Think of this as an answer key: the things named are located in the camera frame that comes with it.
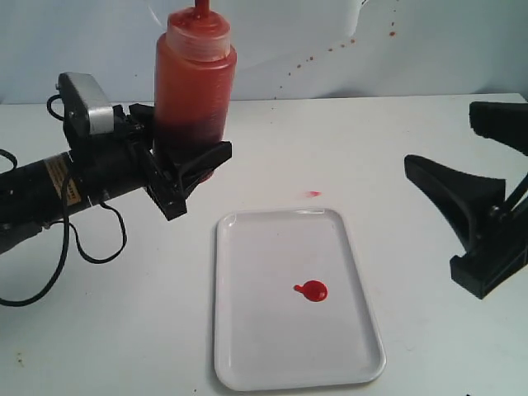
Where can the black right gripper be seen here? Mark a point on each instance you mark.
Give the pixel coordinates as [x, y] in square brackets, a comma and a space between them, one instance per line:
[491, 225]

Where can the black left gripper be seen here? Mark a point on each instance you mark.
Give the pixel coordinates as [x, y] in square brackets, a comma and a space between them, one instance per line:
[107, 166]

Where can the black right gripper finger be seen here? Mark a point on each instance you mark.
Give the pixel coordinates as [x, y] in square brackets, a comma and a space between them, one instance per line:
[503, 122]

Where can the red sauce squeeze bottle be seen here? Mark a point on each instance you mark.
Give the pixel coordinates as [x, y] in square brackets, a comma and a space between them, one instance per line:
[193, 79]

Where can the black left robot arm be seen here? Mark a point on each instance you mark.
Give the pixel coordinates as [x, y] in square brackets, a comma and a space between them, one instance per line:
[38, 194]

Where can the small red table stain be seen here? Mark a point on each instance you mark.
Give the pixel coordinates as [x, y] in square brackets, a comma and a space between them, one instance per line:
[312, 194]

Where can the red sauce blob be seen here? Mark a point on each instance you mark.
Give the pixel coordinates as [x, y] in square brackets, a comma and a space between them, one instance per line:
[312, 290]

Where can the white backdrop sheet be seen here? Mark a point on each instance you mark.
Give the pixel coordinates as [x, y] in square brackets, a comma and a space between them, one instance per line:
[286, 49]

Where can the white rectangular plastic tray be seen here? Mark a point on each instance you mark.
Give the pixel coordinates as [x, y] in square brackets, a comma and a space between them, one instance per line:
[269, 337]

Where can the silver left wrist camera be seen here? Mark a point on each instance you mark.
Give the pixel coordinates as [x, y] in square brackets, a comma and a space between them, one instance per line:
[86, 106]

